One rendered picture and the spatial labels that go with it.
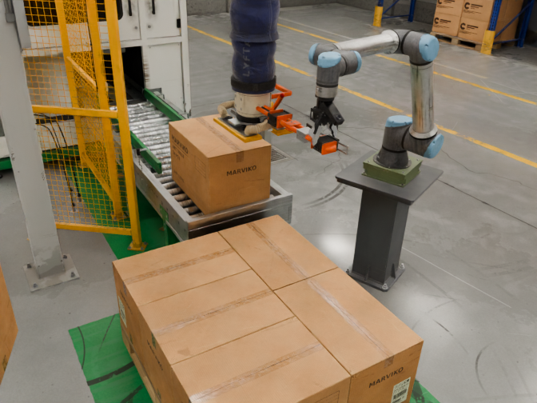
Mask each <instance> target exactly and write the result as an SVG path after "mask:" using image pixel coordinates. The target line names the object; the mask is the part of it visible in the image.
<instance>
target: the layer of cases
mask: <svg viewBox="0 0 537 403"><path fill-rule="evenodd" d="M112 264H113V274H114V280H115V285H116V291H117V302H118V308H119V313H120V319H121V323H122V325H123V326H124V328H125V331H126V332H127V334H128V336H129V339H130V340H131V342H132V344H133V347H134V348H135V350H136V352H137V355H138V356H139V358H140V360H141V363H142V364H143V366H144V368H145V371H146V372H147V374H148V376H149V379H150V380H151V382H152V384H153V387H154V388H155V390H156V392H157V395H158V396H159V398H160V399H161V402H162V403H409V402H410V398H411V395H412V389H413V385H414V381H415V378H416V371H417V368H418V364H419V360H420V354H421V351H422V347H423V343H424V340H423V339H422V338H421V337H420V336H419V335H417V334H416V333H415V332H414V331H413V330H411V329H410V328H409V327H408V326H407V325H405V324H404V323H403V322H402V321H401V320H400V319H399V318H398V317H397V316H395V315H394V314H393V313H392V312H391V311H389V310H388V309H387V308H386V307H385V306H383V305H382V304H381V303H380V302H379V301H377V300H376V299H375V298H374V297H373V296H372V295H371V294H370V293H369V292H367V291H366V290H365V289H364V288H363V287H361V286H360V285H359V284H358V283H357V282H355V281H354V280H353V279H352V278H351V277H349V276H348V275H347V274H346V273H345V272H344V271H343V270H342V269H341V268H338V266H337V265H336V264H335V263H333V262H332V261H331V260H330V259H329V258H327V257H326V256H325V255H324V254H323V253H321V252H320V251H319V250H318V249H317V248H316V247H315V246H314V245H313V244H311V243H310V242H309V241H308V240H307V239H305V238H304V237H303V236H302V235H301V234H299V233H298V232H297V231H296V230H295V229H294V228H292V227H291V226H290V225H289V224H288V223H287V222H286V221H285V220H283V219H282V218H281V217H280V216H279V215H274V216H271V217H267V218H263V219H260V220H257V221H252V222H249V223H246V224H243V225H238V226H235V227H232V228H229V229H224V230H221V231H218V232H215V233H210V234H207V235H204V236H201V237H196V238H193V239H190V240H187V241H182V242H179V243H176V244H173V245H167V246H165V247H161V248H159V249H154V250H150V251H148V252H144V253H139V254H137V255H133V256H131V257H126V258H122V259H120V260H116V261H112Z"/></svg>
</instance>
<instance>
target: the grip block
mask: <svg viewBox="0 0 537 403"><path fill-rule="evenodd" d="M288 118H290V119H292V114H291V113H289V112H288V111H287V110H284V112H283V109H279V110H271V111H269V112H268V124H270V125H271V126H274V127H276V128H277V129H278V128H282V127H284V126H283V125H281V124H280V120H283V121H285V122H286V121H287V119H288Z"/></svg>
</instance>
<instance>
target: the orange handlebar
mask: <svg viewBox="0 0 537 403"><path fill-rule="evenodd" d="M275 88H276V89H278V90H280V91H282V93H283V94H284V96H285V97H287V96H291V95H292V91H291V90H288V89H286V88H284V87H283V86H280V85H278V84H276V86H275ZM280 94H281V93H277V94H272V99H274V98H278V97H279V95H280ZM256 110H258V111H259V112H261V113H262V114H264V115H266V116H267V117H268V111H267V110H264V109H262V108H261V107H259V106H257V107H256ZM280 124H281V125H283V126H284V127H285V129H286V130H288V131H290V132H294V133H296V129H300V128H304V126H302V125H301V123H300V122H298V121H296V120H295V121H293V120H292V119H290V118H288V119H287V121H286V122H285V121H283V120H280ZM305 139H306V140H308V141H310V142H311V140H312V137H311V136H309V135H306V137H305ZM335 149H336V145H333V146H328V147H326V149H325V150H326V151H334V150H335Z"/></svg>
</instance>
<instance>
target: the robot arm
mask: <svg viewBox="0 0 537 403"><path fill-rule="evenodd" d="M438 51H439V42H438V39H437V38H436V37H435V36H432V35H430V34H422V33H419V32H415V31H411V30H400V29H392V30H385V31H383V32H382V33H381V34H379V35H375V36H371V37H366V38H358V39H354V40H350V41H346V42H338V43H333V44H332V43H331V44H326V45H321V44H320V43H316V44H314V45H312V47H311V48H310V50H309V53H308V60H309V61H310V63H311V64H313V65H314V66H317V74H316V93H315V97H316V98H317V100H316V106H314V107H313V108H311V113H310V120H312V121H313V122H315V125H314V128H313V129H310V130H309V132H308V133H309V134H310V135H311V137H312V145H313V146H314V145H315V144H316V143H317V140H318V138H319V136H320V133H321V132H322V127H321V124H322V126H325V125H327V124H328V126H327V127H328V130H330V131H331V132H332V136H333V137H336V135H337V130H338V125H342V124H343V122H344V118H343V117H342V115H341V114H340V112H339V110H338V109H337V108H336V106H335V104H334V103H333V100H334V99H335V97H336V96H337V92H338V83H339V77H342V76H344V75H348V74H354V73H355V72H357V71H359V70H360V67H361V65H362V59H361V58H362V57H367V56H370V55H373V54H380V53H385V54H404V55H407V56H409V62H410V70H411V89H412V118H410V117H408V116H402V115H396V116H391V117H389V118H388V119H387V121H386V124H385V128H384V137H383V142H382V147H381V149H380V151H379V153H378V154H377V156H376V160H377V161H378V162H379V163H381V164H383V165H385V166H391V167H403V166H406V165H407V164H408V161H409V158H408V151H410V152H412V153H414V154H418V155H420V156H422V157H424V158H434V157H435V156H436V155H437V154H438V153H439V151H440V149H441V147H442V145H443V143H444V136H443V135H442V134H439V133H437V132H438V129H437V125H436V124H435V123H434V89H433V61H434V59H435V58H436V56H437V54H438ZM314 108H315V109H314Z"/></svg>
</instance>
